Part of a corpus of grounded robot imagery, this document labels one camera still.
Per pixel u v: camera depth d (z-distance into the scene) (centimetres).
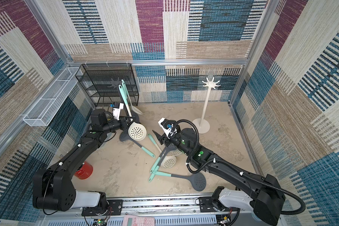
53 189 41
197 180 78
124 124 71
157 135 63
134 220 69
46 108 73
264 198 39
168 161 88
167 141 61
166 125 55
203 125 105
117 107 72
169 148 94
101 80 107
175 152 91
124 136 96
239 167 47
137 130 81
